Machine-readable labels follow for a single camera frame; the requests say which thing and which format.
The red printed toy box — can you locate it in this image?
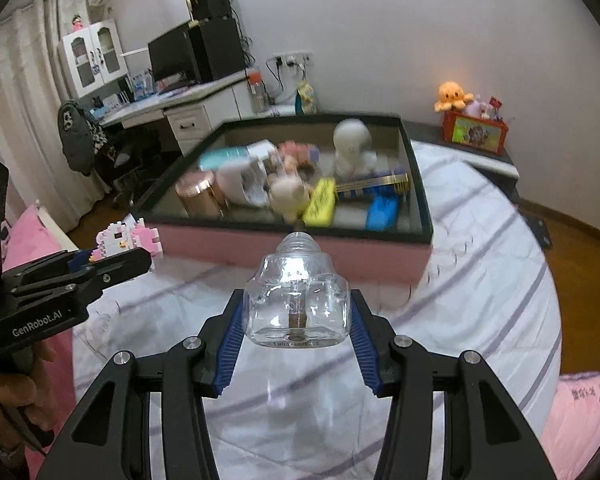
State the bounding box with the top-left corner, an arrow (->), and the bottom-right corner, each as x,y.
442,110 -> 510,156

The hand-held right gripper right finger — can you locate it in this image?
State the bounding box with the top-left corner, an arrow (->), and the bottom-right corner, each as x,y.
347,290 -> 543,480

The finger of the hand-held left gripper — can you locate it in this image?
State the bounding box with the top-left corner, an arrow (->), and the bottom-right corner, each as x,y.
10,246 -> 153,311
2,250 -> 97,288

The pink printed pillow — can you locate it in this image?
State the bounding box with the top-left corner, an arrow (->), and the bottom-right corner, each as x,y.
540,367 -> 600,480

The dark green pink storage box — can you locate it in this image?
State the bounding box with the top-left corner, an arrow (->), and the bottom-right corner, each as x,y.
130,112 -> 435,286

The white desk with drawers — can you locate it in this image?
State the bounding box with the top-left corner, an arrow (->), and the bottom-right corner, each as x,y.
100,67 -> 261,158

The black computer tower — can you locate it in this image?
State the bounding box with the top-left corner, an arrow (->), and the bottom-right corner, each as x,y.
187,16 -> 246,82

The white fluffy ball toy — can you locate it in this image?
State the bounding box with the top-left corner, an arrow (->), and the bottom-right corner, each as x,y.
270,177 -> 311,221

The rose gold cylindrical jar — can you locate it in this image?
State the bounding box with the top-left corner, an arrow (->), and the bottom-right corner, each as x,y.
175,170 -> 228,220

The white printed cup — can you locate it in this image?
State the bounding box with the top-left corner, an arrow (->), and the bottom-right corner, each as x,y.
217,160 -> 271,206

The black office chair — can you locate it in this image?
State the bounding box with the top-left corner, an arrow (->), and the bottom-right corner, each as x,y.
100,127 -> 166,206

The black computer monitor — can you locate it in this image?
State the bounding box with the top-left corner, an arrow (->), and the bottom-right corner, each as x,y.
147,24 -> 198,83

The black power cable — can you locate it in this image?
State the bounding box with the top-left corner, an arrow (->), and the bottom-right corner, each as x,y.
266,57 -> 286,106

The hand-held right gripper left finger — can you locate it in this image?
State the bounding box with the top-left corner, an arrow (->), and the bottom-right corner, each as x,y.
35,287 -> 246,480

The clear plastic bottle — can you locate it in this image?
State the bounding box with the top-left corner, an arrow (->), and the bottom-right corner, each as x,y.
242,230 -> 353,350

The white wall outlet strip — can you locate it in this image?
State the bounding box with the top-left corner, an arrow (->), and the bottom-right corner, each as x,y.
271,50 -> 313,66

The yellow blue snack bag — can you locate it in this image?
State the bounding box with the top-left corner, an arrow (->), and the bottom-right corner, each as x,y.
296,80 -> 318,115

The gold striped long box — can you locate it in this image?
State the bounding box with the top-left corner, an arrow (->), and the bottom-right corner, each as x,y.
335,172 -> 411,198

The yellow rectangular box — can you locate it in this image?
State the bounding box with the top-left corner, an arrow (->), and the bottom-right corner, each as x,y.
302,178 -> 337,226

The person's left hand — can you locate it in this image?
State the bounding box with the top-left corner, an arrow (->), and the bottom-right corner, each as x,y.
0,345 -> 56,456

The grey patterned jacket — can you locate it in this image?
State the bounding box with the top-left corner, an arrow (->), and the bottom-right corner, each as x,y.
57,100 -> 113,176

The black box speaker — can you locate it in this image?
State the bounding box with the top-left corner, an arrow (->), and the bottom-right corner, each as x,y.
189,0 -> 231,21

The small white box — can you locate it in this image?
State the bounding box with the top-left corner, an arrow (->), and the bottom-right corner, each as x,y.
245,140 -> 276,161

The black white low cabinet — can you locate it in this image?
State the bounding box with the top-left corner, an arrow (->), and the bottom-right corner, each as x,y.
410,121 -> 521,191

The orange octopus plush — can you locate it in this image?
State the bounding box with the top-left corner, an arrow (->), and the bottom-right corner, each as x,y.
434,81 -> 475,114

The white glass door cabinet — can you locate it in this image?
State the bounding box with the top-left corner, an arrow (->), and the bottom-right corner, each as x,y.
57,19 -> 128,100

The clear bottle orange lid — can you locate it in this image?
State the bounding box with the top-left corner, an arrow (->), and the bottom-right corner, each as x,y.
247,69 -> 268,111

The beige curtain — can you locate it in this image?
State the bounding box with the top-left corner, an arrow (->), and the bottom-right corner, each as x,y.
0,0 -> 111,231

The black floor scale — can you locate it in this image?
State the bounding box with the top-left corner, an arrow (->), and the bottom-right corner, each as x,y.
525,215 -> 551,248

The teal flat box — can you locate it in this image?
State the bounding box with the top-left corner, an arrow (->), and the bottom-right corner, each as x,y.
200,147 -> 248,171

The blue rectangular block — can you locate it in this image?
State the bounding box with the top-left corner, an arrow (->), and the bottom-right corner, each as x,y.
366,194 -> 401,231

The white pink block unicorn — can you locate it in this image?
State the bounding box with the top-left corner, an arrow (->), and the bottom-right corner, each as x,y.
91,216 -> 165,271

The white astronaut figure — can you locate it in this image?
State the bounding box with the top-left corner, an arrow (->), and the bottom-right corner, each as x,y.
332,118 -> 378,181

